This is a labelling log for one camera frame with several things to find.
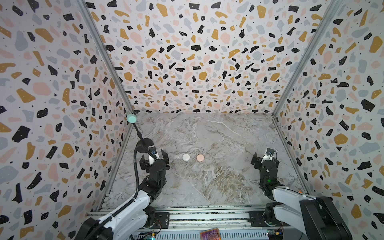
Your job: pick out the aluminium corner post left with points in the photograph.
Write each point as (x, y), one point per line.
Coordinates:
(86, 15)

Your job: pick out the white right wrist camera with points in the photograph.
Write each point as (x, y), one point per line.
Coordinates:
(270, 155)

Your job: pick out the aluminium corner post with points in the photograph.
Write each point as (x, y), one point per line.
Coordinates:
(86, 15)
(327, 18)

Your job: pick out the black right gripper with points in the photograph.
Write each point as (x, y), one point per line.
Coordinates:
(258, 159)

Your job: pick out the aluminium corner post right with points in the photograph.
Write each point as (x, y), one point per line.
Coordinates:
(327, 18)

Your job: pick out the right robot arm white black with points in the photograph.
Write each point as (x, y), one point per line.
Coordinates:
(315, 217)

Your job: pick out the pink round earbud case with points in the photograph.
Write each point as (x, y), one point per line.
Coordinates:
(200, 158)

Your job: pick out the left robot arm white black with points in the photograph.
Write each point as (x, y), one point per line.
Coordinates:
(135, 213)

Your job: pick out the pink circuit board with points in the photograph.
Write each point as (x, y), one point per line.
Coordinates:
(212, 234)

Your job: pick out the black microphone stand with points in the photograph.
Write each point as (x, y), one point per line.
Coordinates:
(144, 143)

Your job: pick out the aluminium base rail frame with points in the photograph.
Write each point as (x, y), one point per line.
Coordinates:
(234, 223)

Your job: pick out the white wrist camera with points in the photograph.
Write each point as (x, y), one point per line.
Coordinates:
(152, 151)
(270, 155)

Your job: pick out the white earbud charging case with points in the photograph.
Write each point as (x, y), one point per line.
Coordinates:
(186, 157)

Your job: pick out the green microphone head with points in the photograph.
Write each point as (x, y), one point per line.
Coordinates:
(131, 118)

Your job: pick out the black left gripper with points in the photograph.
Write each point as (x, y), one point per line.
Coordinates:
(145, 165)

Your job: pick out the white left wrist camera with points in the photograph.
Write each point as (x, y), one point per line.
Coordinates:
(152, 151)

